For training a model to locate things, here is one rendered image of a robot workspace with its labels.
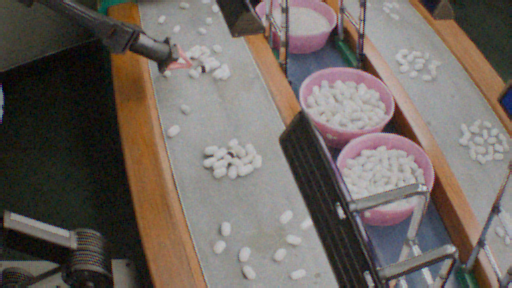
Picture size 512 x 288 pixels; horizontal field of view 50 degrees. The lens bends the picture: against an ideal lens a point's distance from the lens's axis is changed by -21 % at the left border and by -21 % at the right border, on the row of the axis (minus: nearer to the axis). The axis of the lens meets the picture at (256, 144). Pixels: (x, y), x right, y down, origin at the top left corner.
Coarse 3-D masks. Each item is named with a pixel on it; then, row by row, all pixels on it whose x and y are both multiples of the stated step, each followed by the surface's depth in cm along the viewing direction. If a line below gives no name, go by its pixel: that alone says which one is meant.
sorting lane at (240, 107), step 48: (192, 0) 220; (240, 48) 198; (192, 96) 181; (240, 96) 181; (192, 144) 168; (240, 144) 168; (192, 192) 157; (240, 192) 157; (288, 192) 157; (240, 240) 146
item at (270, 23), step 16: (272, 0) 189; (288, 0) 172; (272, 16) 192; (288, 16) 176; (272, 32) 197; (288, 32) 180; (272, 48) 202; (288, 48) 184; (288, 64) 188; (288, 80) 190
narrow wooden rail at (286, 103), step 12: (252, 36) 198; (252, 48) 193; (264, 48) 193; (264, 60) 189; (276, 60) 189; (264, 72) 185; (276, 72) 185; (276, 84) 181; (288, 84) 181; (276, 96) 177; (288, 96) 177; (276, 108) 177; (288, 108) 174; (300, 108) 174; (288, 120) 171
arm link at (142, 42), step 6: (138, 36) 168; (144, 36) 168; (132, 42) 167; (138, 42) 167; (144, 42) 168; (150, 42) 169; (132, 48) 168; (138, 48) 168; (144, 48) 168; (150, 48) 169; (138, 54) 170; (144, 54) 170
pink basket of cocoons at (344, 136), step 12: (324, 72) 185; (336, 72) 186; (348, 72) 186; (360, 72) 185; (312, 84) 184; (372, 84) 185; (384, 84) 181; (300, 96) 177; (384, 96) 181; (312, 120) 173; (324, 132) 173; (336, 132) 170; (348, 132) 168; (360, 132) 168; (372, 132) 170; (336, 144) 175
